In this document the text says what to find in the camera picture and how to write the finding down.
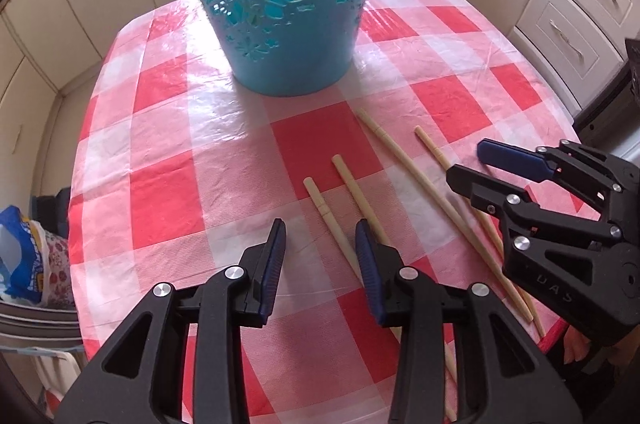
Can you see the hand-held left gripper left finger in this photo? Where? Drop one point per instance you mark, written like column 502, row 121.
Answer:
column 274, row 269

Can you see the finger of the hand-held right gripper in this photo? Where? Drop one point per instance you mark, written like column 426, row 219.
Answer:
column 480, row 189
column 510, row 158

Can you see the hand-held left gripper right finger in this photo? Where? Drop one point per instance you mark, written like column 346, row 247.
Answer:
column 367, row 269

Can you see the teal perforated plastic basket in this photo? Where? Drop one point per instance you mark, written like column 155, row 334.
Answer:
column 280, row 28

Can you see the red checkered plastic tablecloth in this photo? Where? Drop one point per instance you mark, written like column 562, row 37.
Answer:
column 190, row 153

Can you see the cream drawer unit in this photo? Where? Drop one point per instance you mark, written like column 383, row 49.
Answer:
column 575, row 13

